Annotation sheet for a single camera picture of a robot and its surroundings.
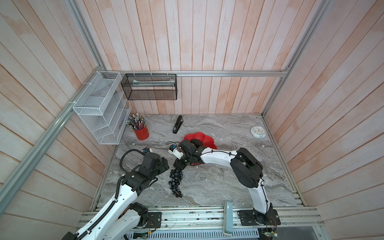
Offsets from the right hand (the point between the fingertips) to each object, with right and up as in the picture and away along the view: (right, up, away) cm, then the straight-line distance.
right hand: (174, 165), depth 90 cm
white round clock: (+60, +20, +17) cm, 66 cm away
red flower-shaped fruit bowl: (+22, +13, +12) cm, 28 cm away
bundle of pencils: (-24, +27, +3) cm, 36 cm away
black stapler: (+1, +26, +21) cm, 33 cm away
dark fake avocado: (+14, +13, +11) cm, 22 cm away
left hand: (-5, +2, -11) cm, 12 cm away
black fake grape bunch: (+2, -4, -6) cm, 8 cm away
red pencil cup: (-24, +19, +16) cm, 35 cm away
